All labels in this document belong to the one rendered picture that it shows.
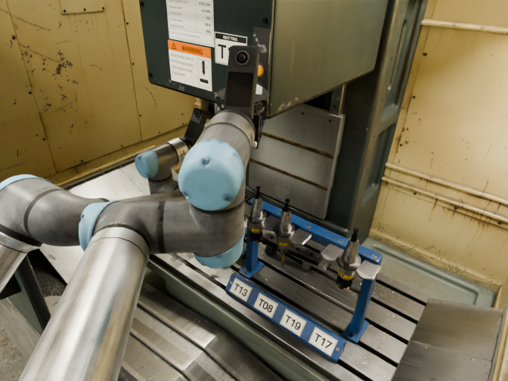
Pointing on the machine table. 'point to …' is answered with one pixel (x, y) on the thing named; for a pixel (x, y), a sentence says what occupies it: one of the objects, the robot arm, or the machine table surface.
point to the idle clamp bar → (294, 252)
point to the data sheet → (191, 21)
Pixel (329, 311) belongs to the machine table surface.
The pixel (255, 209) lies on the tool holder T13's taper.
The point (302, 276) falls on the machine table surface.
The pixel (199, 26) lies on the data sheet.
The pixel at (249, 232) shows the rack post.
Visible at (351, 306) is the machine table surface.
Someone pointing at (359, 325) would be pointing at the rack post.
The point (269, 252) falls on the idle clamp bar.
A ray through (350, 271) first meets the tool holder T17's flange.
